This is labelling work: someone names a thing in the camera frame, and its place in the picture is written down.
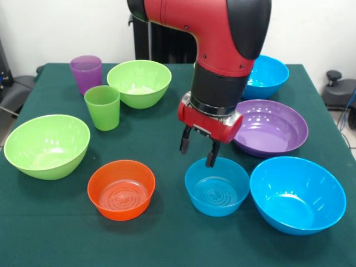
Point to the green plastic bowl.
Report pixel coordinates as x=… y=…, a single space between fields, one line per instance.
x=133 y=94
x=47 y=155

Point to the grey wheeled base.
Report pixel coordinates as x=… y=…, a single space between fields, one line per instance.
x=16 y=94

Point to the purple plastic bowl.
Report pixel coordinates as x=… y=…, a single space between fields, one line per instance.
x=272 y=133

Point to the purple plastic cup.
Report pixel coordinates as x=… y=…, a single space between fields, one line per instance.
x=86 y=72

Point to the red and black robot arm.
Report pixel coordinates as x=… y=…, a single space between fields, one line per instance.
x=211 y=33

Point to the grey base with black knob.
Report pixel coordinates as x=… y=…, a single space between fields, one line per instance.
x=342 y=94

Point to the black equipment casing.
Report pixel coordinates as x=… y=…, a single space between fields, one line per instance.
x=4 y=78

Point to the small orange plastic bowl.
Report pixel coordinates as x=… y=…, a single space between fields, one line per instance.
x=119 y=205

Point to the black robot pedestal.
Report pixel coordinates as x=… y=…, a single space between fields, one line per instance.
x=161 y=47

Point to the dark green tablecloth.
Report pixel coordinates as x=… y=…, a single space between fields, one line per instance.
x=167 y=244

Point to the green plastic cup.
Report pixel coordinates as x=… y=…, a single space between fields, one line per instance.
x=103 y=116

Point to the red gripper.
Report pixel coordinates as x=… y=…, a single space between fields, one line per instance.
x=205 y=123

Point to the small blue plastic bowl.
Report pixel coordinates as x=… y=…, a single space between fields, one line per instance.
x=217 y=203

